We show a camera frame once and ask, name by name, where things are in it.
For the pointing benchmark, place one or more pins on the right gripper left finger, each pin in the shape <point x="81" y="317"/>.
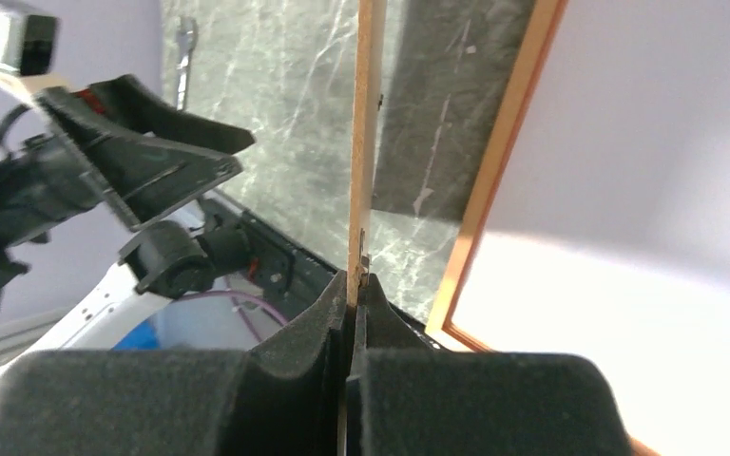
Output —
<point x="279" y="398"/>

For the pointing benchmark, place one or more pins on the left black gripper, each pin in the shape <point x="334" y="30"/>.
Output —
<point x="114" y="142"/>

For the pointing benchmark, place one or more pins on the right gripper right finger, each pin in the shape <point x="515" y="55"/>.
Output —
<point x="407" y="398"/>

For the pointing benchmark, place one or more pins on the brown backing board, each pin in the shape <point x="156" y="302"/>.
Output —
<point x="371" y="17"/>

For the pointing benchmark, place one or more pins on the wooden picture frame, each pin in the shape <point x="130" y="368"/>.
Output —
<point x="543" y="23"/>

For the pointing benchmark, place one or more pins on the landscape photo print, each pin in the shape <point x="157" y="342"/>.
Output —
<point x="609" y="233"/>

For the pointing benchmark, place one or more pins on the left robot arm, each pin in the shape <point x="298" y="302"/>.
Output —
<point x="161" y="263"/>

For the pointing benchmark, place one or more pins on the silver wrench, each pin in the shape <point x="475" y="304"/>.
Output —
<point x="186" y="39"/>

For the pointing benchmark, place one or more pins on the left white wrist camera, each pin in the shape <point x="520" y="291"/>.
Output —
<point x="27" y="39"/>

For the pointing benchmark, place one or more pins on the aluminium rail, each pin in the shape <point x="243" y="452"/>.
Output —
<point x="44" y="331"/>

